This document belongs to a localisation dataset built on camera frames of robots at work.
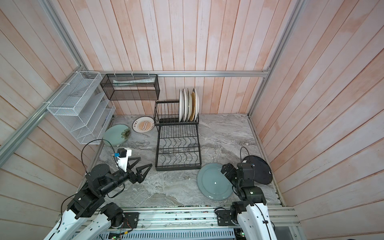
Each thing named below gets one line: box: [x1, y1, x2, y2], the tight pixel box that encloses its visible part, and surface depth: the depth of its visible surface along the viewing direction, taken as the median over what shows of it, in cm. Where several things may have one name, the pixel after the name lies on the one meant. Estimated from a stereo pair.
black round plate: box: [242, 155, 273, 185], surface depth 92 cm
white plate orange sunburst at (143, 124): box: [132, 116, 155, 134], surface depth 116 cm
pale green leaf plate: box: [102, 124, 131, 146], surface depth 109 cm
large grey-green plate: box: [197, 162, 234, 201], surface depth 85 cm
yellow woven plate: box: [189, 91, 196, 122], surface depth 82 cm
